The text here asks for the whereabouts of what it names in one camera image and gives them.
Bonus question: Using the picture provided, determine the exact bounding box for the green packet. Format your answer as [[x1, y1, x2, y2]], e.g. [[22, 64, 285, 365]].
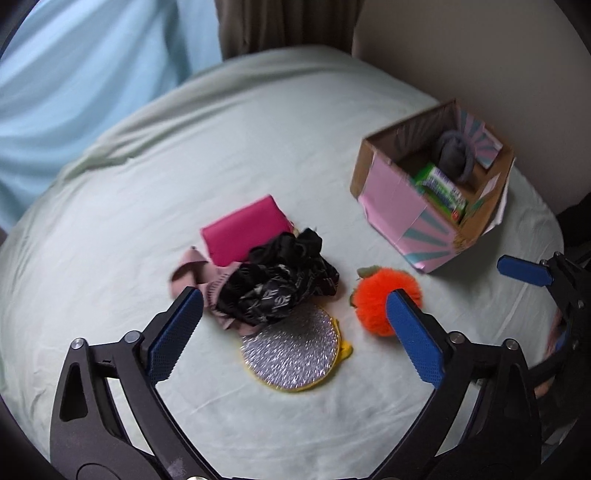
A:
[[412, 162, 468, 225]]

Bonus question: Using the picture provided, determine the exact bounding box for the brown curtain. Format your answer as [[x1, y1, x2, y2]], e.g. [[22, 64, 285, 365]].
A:
[[215, 0, 365, 61]]

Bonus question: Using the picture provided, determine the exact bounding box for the light blue curtain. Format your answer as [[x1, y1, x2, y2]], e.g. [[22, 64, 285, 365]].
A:
[[0, 0, 222, 232]]

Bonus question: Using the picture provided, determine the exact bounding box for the pink printed cardboard box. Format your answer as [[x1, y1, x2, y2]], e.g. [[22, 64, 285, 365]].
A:
[[350, 99, 515, 274]]

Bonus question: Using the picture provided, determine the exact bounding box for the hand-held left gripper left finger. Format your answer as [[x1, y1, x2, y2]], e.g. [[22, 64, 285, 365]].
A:
[[50, 286, 219, 480]]

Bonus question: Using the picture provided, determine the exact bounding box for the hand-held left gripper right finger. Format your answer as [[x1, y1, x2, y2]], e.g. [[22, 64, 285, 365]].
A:
[[369, 289, 542, 480]]

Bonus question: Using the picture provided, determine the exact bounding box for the magenta pouch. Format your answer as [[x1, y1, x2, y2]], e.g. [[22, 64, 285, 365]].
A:
[[200, 195, 296, 267]]

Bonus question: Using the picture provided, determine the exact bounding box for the grey cloth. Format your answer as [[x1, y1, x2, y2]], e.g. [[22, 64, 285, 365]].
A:
[[434, 130, 476, 184]]

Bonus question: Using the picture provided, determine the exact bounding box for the dusty pink cloth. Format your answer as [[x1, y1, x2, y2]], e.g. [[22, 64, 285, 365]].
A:
[[168, 246, 264, 337]]

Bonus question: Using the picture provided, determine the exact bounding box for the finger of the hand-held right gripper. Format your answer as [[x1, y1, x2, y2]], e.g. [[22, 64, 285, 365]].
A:
[[497, 251, 585, 330], [530, 318, 583, 384]]

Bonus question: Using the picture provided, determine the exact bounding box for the orange fluffy plush toy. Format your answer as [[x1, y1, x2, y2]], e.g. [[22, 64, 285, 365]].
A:
[[346, 265, 423, 336]]

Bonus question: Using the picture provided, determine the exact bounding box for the round silver glitter pouch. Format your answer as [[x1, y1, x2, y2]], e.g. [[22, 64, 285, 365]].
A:
[[239, 305, 355, 394]]

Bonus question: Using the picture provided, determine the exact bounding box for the black patterned cloth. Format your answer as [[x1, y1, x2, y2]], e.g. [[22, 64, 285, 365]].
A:
[[217, 228, 342, 326]]

